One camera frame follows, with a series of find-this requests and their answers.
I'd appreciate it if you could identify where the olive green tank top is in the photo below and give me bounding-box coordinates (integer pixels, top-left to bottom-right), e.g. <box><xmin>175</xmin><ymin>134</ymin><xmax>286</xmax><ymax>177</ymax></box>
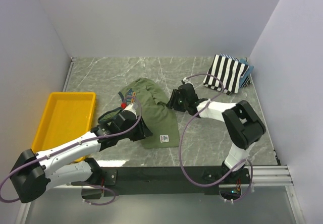
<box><xmin>97</xmin><ymin>78</ymin><xmax>180</xmax><ymax>150</ymax></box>

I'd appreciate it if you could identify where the black base crossbar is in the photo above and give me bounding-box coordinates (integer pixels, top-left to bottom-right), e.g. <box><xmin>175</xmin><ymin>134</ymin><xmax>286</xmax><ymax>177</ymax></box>
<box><xmin>81</xmin><ymin>166</ymin><xmax>252</xmax><ymax>200</ymax></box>

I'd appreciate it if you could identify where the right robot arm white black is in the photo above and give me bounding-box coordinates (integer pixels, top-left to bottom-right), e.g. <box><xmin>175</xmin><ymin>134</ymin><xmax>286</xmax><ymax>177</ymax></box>
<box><xmin>167</xmin><ymin>83</ymin><xmax>266</xmax><ymax>183</ymax></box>

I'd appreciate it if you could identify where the blue striped folded garment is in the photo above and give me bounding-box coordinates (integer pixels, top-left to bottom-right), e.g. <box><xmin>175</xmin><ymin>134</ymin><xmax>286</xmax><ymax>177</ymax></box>
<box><xmin>220</xmin><ymin>53</ymin><xmax>252</xmax><ymax>88</ymax></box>

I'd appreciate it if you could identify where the black white striped folded top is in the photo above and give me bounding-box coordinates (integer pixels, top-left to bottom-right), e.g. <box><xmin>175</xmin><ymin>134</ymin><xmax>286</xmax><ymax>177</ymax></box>
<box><xmin>207</xmin><ymin>54</ymin><xmax>248</xmax><ymax>95</ymax></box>

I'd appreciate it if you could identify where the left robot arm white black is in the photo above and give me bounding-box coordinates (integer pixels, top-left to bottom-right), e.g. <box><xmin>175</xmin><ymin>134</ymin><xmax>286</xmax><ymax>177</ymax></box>
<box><xmin>9</xmin><ymin>103</ymin><xmax>153</xmax><ymax>203</ymax></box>

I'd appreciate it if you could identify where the yellow plastic tray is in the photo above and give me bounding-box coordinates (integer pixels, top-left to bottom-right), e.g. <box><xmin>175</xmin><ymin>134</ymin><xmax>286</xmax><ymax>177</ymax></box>
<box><xmin>31</xmin><ymin>92</ymin><xmax>96</xmax><ymax>153</ymax></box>

